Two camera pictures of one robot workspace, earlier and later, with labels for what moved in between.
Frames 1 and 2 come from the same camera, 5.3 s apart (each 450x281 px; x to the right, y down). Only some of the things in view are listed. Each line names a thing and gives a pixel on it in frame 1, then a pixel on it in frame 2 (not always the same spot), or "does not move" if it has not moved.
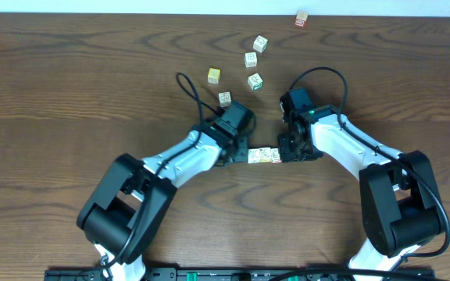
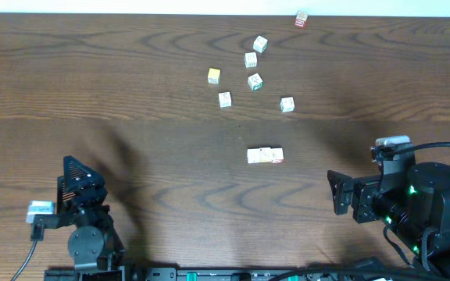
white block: [254, 155] does not move
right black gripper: [287, 155] to [370, 188]
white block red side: [275, 155] does not move
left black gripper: [244, 160] to [67, 193]
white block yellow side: [265, 154] does not move
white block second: [251, 59] does not move
